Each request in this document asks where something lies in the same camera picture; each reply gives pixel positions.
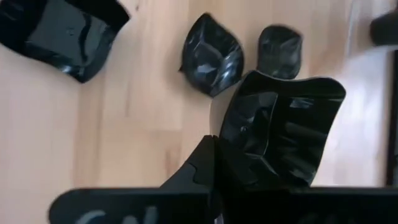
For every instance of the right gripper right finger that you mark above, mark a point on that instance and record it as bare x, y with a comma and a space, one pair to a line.
311, 205

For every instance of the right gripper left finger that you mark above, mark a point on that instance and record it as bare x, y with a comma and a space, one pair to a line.
192, 186

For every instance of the black wavy square plate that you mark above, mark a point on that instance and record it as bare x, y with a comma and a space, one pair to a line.
295, 124
62, 34

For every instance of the black leaf-shaped plate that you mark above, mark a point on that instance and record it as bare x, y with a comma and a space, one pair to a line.
211, 56

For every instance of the black rounded plate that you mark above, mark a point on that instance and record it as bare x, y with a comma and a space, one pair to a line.
280, 53

